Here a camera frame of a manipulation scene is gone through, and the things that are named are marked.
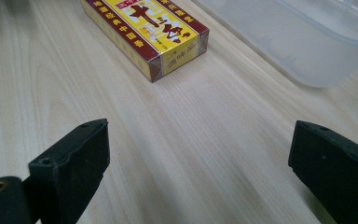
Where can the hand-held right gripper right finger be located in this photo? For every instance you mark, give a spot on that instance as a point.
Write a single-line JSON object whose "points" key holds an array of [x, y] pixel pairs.
{"points": [[338, 168]]}

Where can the yellow and red box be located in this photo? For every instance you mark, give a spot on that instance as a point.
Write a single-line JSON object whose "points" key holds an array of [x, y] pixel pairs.
{"points": [[149, 28]]}

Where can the clear plastic container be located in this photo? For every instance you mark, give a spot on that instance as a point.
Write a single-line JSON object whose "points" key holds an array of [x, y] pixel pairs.
{"points": [[307, 46]]}

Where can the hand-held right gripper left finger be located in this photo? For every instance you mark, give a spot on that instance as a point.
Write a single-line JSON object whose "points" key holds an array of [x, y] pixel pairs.
{"points": [[74, 168]]}

